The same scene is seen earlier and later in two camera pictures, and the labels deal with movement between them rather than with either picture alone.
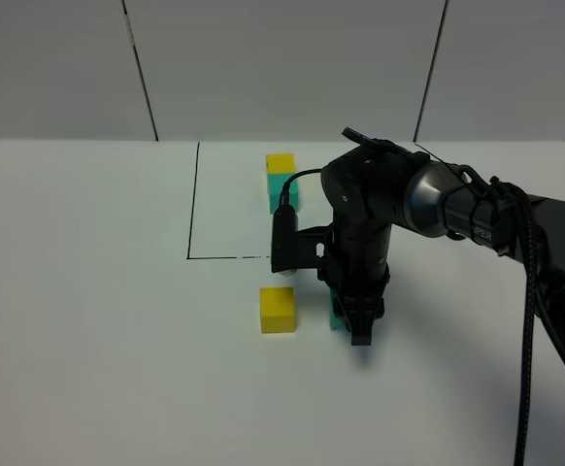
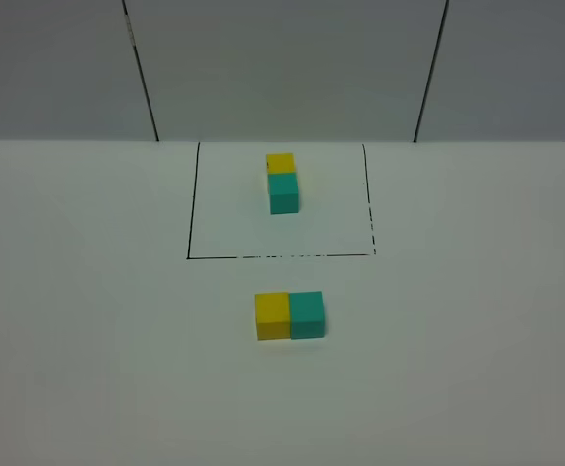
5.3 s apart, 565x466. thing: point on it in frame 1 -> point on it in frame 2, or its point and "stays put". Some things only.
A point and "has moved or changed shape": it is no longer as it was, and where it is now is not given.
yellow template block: (281, 164) stays put
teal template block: (276, 183) stays put
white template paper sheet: (230, 212) stays put
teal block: (336, 322) -> (307, 312)
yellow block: (277, 309) has moved or changed shape
